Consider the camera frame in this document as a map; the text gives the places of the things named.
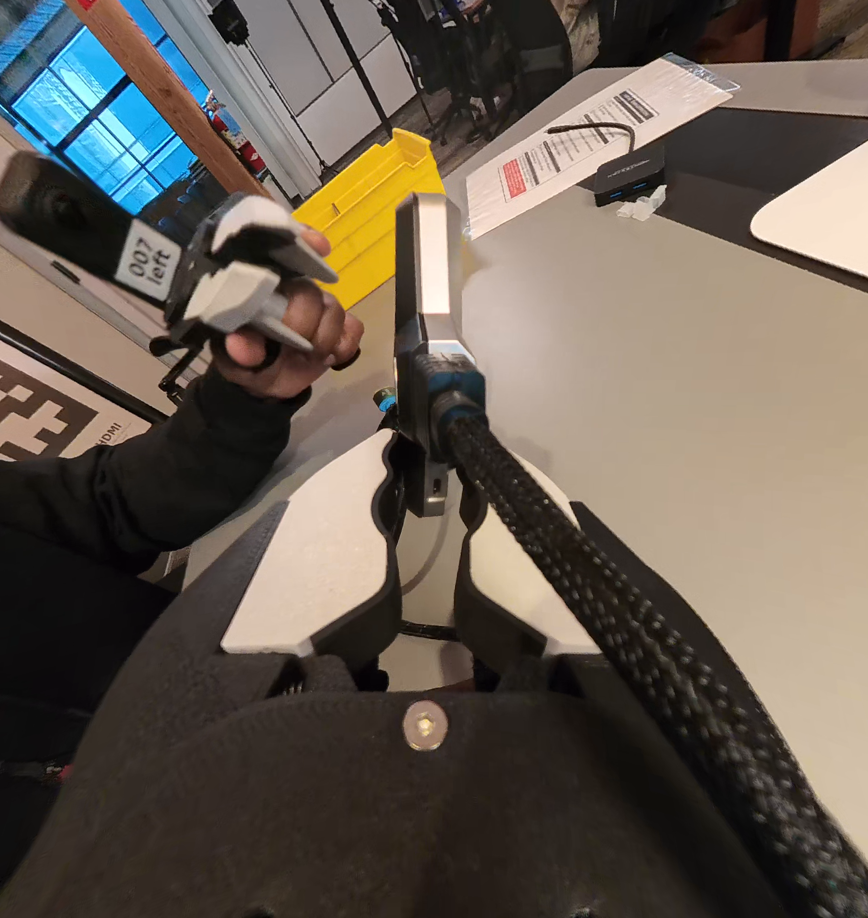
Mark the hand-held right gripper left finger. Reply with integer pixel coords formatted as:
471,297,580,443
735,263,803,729
221,430,404,671

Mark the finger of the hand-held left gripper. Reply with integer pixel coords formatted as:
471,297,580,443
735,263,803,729
212,196,339,285
185,269,315,353

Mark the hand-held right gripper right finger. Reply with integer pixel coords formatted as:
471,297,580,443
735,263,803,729
454,458,601,671

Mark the thick black braided cable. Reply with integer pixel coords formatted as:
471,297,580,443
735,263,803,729
437,412,868,918

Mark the silver usb adapter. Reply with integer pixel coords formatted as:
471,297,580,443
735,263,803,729
393,192,488,519

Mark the person's left forearm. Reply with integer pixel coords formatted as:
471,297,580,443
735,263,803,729
0,366,313,575

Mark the black usb hub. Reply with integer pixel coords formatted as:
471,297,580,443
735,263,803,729
546,120,669,208

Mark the person's left hand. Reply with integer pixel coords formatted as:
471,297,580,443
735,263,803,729
212,226,367,400

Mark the red fire extinguisher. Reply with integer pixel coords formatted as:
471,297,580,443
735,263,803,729
208,100,269,177

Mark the yellow plastic bin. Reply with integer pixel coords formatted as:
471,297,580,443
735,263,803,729
291,129,447,311

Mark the window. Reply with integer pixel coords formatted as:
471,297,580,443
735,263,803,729
0,0,216,216

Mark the black tripod pole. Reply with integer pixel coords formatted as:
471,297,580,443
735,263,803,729
319,0,395,137

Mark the black white marker board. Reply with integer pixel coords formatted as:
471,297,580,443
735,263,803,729
0,308,170,463

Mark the person's dark clothed body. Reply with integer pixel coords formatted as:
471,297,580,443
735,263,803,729
0,516,184,890

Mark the black office chair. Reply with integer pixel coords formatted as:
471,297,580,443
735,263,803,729
391,0,575,144

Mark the printed paper sheet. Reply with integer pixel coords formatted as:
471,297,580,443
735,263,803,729
465,54,741,242

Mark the small clear plastic piece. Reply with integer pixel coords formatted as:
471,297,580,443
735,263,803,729
615,184,669,220

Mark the white stand base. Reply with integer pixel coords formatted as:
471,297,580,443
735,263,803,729
749,125,868,288

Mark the wooden post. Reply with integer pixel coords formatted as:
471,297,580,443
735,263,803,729
65,0,271,199

